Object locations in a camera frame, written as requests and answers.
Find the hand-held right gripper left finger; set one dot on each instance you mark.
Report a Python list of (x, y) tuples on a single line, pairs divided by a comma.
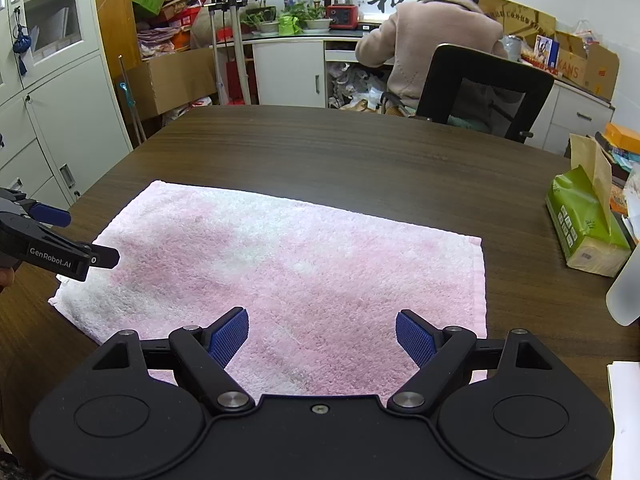
[(229, 336)]

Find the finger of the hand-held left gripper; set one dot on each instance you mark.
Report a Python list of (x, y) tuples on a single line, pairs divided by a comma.
[(50, 255), (50, 215)]

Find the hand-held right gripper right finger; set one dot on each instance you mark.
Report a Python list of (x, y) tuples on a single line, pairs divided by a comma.
[(415, 336)]

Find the pink towel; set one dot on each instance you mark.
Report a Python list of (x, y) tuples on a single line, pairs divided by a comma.
[(300, 270)]

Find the white metal cabinet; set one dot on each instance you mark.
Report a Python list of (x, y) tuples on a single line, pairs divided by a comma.
[(75, 110)]

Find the blue hanging ornament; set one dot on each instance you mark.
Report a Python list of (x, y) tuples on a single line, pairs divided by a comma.
[(21, 42)]

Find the large cardboard box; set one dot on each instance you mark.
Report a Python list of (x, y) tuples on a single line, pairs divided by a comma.
[(170, 80)]

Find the green tissue pack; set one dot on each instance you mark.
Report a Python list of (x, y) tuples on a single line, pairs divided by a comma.
[(580, 220)]

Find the white curved object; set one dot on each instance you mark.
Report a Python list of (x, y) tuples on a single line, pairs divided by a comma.
[(625, 290)]

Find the white paper sheets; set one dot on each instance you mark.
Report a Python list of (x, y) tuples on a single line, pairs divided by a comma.
[(625, 410)]

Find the pile of packets and papers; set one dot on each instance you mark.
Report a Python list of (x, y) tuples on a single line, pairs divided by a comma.
[(170, 25)]

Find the red bag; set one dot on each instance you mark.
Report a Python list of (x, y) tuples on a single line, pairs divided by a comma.
[(235, 82)]

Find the brown paper bag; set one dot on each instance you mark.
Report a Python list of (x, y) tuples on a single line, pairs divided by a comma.
[(592, 160)]

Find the pile of white plastic bags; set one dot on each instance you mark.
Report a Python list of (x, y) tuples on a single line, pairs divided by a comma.
[(355, 87)]

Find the black office chair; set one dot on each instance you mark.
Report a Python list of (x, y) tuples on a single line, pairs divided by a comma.
[(525, 90)]

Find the white desk counter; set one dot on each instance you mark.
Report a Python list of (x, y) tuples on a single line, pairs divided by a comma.
[(285, 70)]

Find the orange box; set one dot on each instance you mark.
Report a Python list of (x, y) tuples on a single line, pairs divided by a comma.
[(622, 137)]

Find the green bag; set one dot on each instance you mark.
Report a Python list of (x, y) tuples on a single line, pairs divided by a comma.
[(288, 25)]

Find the printed cardboard box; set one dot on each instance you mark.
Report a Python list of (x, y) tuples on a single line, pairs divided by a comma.
[(592, 62)]

